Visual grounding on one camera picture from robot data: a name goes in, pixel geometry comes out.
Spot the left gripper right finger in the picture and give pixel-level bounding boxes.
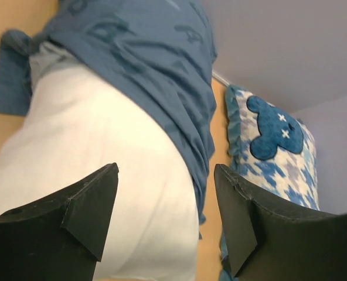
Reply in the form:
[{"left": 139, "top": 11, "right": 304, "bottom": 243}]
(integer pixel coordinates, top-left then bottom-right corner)
[{"left": 214, "top": 164, "right": 347, "bottom": 280}]

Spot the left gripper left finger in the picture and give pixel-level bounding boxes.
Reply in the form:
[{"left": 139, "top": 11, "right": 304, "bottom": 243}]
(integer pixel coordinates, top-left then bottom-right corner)
[{"left": 0, "top": 163, "right": 118, "bottom": 280}]

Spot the white pillow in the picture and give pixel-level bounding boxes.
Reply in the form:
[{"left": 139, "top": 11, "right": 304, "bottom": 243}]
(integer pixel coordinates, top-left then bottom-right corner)
[{"left": 0, "top": 42, "right": 199, "bottom": 280}]

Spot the dark blue lettered pillowcase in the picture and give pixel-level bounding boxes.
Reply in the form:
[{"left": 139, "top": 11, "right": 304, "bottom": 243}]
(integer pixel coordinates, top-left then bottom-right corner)
[{"left": 0, "top": 1, "right": 217, "bottom": 226}]

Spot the blue houndstooth bear pillow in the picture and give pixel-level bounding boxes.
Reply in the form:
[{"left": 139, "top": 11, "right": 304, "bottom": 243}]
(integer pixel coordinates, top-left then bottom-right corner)
[{"left": 220, "top": 85, "right": 320, "bottom": 280}]

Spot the aluminium frame rail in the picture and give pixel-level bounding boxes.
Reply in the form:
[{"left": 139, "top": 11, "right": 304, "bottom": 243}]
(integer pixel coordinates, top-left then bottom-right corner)
[{"left": 212, "top": 71, "right": 230, "bottom": 87}]

